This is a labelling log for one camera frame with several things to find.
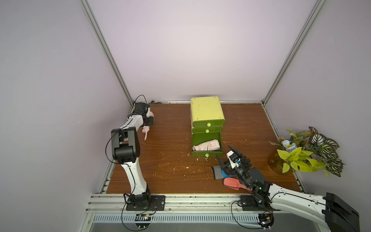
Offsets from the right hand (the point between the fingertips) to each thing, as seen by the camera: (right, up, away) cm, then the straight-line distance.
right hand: (225, 149), depth 74 cm
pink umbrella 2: (-6, -2, +16) cm, 17 cm away
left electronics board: (-43, -36, -3) cm, 56 cm away
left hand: (-49, +15, +28) cm, 59 cm away
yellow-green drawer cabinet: (-9, +15, +9) cm, 19 cm away
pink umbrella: (-50, +8, +26) cm, 57 cm away
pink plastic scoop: (+6, -20, +4) cm, 21 cm away
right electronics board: (+19, -34, -4) cm, 39 cm away
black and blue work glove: (-2, -18, +11) cm, 21 cm away
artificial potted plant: (+36, +1, -8) cm, 37 cm away
